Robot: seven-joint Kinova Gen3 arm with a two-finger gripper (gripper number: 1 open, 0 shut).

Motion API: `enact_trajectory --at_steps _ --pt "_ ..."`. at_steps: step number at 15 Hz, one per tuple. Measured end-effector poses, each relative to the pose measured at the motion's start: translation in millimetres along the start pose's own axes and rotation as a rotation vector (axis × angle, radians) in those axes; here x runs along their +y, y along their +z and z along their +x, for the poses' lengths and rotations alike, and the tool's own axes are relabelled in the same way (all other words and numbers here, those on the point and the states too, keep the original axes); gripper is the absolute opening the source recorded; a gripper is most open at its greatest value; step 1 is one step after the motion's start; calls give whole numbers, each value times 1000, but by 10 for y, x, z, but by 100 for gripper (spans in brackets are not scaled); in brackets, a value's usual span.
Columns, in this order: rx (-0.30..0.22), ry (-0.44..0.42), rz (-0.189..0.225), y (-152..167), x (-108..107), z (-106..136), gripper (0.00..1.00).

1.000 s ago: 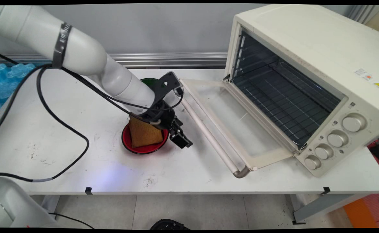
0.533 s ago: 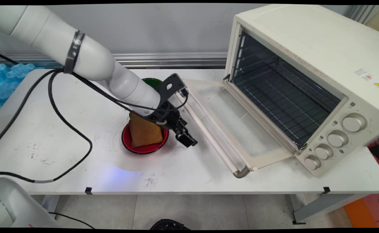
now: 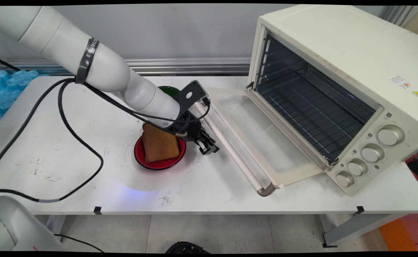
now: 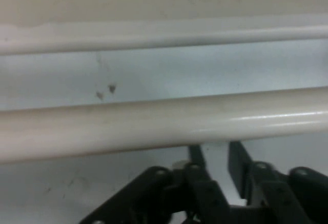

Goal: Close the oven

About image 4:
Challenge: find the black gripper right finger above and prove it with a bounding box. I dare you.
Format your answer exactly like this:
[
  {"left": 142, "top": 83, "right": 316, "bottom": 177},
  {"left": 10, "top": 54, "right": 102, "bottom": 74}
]
[{"left": 228, "top": 140, "right": 328, "bottom": 224}]

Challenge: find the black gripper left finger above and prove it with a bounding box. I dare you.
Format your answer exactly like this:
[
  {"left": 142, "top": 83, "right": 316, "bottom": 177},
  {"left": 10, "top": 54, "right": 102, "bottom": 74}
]
[{"left": 78, "top": 144, "right": 227, "bottom": 224}]

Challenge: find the thick cream rack tube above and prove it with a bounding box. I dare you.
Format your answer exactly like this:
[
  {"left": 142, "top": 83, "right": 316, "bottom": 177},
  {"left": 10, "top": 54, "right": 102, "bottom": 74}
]
[{"left": 0, "top": 87, "right": 328, "bottom": 166}]

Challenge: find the thin cream rack tube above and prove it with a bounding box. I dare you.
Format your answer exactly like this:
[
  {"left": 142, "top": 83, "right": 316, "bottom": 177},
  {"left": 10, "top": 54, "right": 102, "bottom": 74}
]
[{"left": 0, "top": 23, "right": 328, "bottom": 55}]

